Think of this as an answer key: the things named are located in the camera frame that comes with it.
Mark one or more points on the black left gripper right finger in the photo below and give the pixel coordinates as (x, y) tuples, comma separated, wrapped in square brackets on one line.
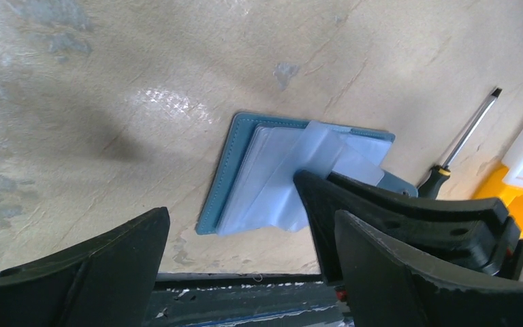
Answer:
[(391, 283)]

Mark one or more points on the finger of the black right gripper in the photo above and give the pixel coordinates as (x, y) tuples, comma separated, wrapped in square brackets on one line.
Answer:
[(479, 235)]

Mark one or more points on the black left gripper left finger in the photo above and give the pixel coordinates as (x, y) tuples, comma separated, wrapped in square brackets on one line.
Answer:
[(106, 280)]

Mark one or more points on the blue card holder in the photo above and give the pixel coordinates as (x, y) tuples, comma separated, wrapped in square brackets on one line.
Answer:
[(253, 185)]

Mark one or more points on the orange plastic divided bin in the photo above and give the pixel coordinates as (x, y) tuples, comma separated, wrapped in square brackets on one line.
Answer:
[(494, 187)]

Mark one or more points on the yellow black handled screwdriver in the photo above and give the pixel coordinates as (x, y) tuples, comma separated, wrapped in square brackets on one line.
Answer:
[(440, 173)]

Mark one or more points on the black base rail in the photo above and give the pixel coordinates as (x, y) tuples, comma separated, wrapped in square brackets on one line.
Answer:
[(255, 299)]

